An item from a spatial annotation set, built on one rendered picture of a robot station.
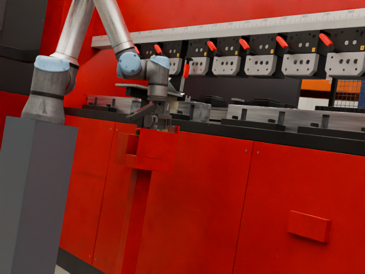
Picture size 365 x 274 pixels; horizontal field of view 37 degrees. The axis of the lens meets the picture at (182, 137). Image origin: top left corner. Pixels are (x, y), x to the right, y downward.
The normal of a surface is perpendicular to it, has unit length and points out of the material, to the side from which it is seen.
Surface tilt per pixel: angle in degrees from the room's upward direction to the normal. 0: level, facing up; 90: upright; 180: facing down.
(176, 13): 90
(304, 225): 90
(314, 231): 90
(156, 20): 90
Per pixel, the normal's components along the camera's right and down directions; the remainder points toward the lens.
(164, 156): 0.49, 0.07
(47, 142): 0.76, 0.12
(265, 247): -0.77, -0.13
